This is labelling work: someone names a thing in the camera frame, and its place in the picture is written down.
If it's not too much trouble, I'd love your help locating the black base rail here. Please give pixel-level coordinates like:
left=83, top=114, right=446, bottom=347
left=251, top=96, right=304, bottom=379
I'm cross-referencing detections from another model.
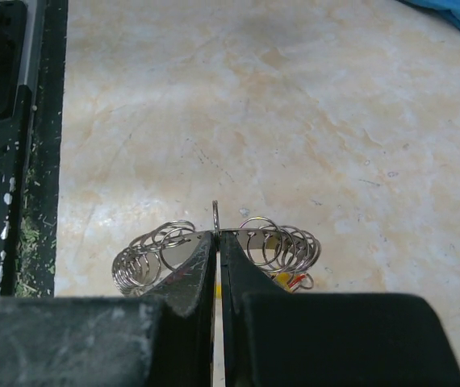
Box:
left=0, top=1, right=69, bottom=297

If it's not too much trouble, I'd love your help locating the red key tag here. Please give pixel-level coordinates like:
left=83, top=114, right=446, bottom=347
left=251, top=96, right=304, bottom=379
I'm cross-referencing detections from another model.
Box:
left=287, top=274, right=306, bottom=293

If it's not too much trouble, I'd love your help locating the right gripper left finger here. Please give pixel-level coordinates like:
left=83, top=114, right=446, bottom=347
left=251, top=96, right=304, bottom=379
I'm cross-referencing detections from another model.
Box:
left=0, top=233, right=216, bottom=386

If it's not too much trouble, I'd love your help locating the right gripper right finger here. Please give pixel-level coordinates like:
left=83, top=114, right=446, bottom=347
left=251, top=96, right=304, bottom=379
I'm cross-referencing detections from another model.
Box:
left=220, top=233, right=460, bottom=386

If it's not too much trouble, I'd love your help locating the metal key organizer ring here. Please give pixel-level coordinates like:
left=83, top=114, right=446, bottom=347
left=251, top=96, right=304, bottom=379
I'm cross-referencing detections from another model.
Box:
left=111, top=200, right=322, bottom=298

